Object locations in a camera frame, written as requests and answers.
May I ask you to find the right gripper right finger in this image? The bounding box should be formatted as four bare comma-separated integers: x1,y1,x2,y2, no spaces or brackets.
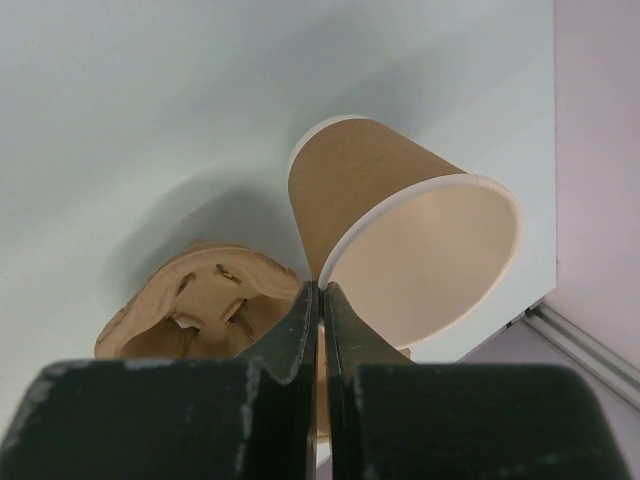
322,283,629,479

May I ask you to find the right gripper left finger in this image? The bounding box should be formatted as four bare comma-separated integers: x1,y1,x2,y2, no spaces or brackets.
1,282,319,479

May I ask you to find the brown paper cup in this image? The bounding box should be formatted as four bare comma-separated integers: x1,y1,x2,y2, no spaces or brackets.
288,115,522,349

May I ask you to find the pulp cup carrier tray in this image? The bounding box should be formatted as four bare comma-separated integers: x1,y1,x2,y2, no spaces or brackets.
94,243,302,359

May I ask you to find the aluminium frame post right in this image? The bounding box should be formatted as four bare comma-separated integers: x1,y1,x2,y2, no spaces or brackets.
508,302,639,410

